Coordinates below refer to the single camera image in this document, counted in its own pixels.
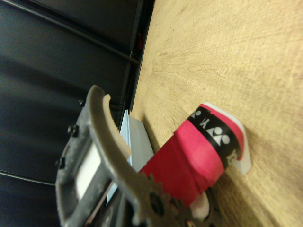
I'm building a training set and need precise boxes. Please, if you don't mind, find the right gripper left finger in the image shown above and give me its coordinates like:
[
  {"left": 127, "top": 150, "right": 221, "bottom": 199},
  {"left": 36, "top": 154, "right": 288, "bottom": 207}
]
[{"left": 54, "top": 104, "right": 115, "bottom": 227}]

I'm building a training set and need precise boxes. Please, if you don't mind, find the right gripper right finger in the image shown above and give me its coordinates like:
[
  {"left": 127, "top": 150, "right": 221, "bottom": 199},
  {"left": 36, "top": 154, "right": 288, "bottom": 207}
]
[{"left": 88, "top": 85, "right": 192, "bottom": 227}]

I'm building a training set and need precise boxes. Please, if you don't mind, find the white scoop with red handle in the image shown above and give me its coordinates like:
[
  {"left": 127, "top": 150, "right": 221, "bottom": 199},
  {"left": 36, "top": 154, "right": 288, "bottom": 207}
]
[{"left": 138, "top": 103, "right": 253, "bottom": 218}]

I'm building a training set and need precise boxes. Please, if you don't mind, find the black curtain stand pole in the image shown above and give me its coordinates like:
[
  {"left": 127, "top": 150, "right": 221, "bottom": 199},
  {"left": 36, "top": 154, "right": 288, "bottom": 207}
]
[
  {"left": 0, "top": 169, "right": 56, "bottom": 187},
  {"left": 0, "top": 0, "right": 141, "bottom": 65}
]

